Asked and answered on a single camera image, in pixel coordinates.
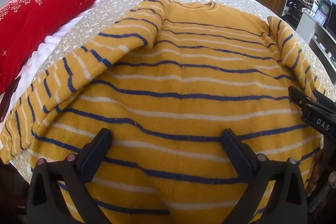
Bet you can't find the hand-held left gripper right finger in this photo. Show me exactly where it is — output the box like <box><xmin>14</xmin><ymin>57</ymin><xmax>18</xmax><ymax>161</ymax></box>
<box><xmin>221</xmin><ymin>129</ymin><xmax>308</xmax><ymax>224</ymax></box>

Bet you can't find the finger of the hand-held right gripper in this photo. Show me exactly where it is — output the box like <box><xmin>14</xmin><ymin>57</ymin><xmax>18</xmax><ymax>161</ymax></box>
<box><xmin>288</xmin><ymin>86</ymin><xmax>317</xmax><ymax>110</ymax></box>
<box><xmin>312</xmin><ymin>90</ymin><xmax>336</xmax><ymax>112</ymax></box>

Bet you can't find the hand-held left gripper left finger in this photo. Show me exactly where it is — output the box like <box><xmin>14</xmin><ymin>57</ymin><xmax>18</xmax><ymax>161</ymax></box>
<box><xmin>27</xmin><ymin>128</ymin><xmax>113</xmax><ymax>224</ymax></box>

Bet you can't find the yellow striped sweater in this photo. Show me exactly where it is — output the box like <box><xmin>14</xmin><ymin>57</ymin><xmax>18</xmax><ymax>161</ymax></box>
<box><xmin>0</xmin><ymin>0</ymin><xmax>328</xmax><ymax>224</ymax></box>

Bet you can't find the rack of clothes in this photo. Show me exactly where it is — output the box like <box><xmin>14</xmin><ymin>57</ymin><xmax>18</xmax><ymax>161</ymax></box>
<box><xmin>281</xmin><ymin>0</ymin><xmax>320</xmax><ymax>29</ymax></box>

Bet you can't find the person's right hand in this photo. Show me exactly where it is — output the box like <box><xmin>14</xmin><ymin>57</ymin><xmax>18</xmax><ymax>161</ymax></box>
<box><xmin>306</xmin><ymin>149</ymin><xmax>324</xmax><ymax>197</ymax></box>

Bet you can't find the white shelf desk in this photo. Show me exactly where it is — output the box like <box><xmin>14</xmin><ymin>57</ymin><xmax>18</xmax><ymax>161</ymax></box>
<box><xmin>296</xmin><ymin>8</ymin><xmax>336</xmax><ymax>72</ymax></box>

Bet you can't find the black monitor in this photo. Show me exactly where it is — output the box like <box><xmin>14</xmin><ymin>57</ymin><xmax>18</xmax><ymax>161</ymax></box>
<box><xmin>325</xmin><ymin>2</ymin><xmax>336</xmax><ymax>42</ymax></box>

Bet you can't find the purple alarm clock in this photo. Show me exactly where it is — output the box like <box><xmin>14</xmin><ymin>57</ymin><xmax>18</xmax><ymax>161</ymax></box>
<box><xmin>314</xmin><ymin>10</ymin><xmax>327</xmax><ymax>25</ymax></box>

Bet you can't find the black ornate clock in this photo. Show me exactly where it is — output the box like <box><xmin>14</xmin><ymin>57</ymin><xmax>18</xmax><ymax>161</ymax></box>
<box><xmin>319</xmin><ymin>0</ymin><xmax>332</xmax><ymax>17</ymax></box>

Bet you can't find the dark red object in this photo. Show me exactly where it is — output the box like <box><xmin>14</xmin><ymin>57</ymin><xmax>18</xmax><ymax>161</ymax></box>
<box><xmin>0</xmin><ymin>76</ymin><xmax>21</xmax><ymax>123</ymax></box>

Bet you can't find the beige spotted blanket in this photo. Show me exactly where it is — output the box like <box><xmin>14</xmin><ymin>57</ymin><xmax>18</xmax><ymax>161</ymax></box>
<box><xmin>7</xmin><ymin>0</ymin><xmax>330</xmax><ymax>188</ymax></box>

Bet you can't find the red floral pillow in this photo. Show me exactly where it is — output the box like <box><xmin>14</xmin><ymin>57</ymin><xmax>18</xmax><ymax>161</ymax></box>
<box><xmin>0</xmin><ymin>0</ymin><xmax>130</xmax><ymax>94</ymax></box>

